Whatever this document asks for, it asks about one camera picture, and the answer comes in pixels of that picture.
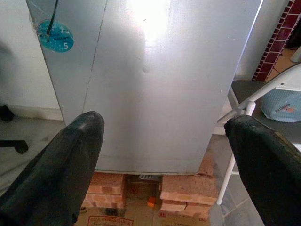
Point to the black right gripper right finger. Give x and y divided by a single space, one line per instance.
270 179

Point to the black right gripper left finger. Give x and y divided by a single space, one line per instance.
47 183

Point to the silver fridge door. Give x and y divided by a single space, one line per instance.
152 94

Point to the black office chair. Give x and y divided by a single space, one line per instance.
14 144

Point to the white folding chair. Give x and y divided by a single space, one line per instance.
250 104

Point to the flat brown cardboard sheet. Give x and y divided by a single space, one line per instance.
141 216

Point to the small orange block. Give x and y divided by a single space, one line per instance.
152 202

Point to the round blue warranty sticker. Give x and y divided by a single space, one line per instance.
58 42

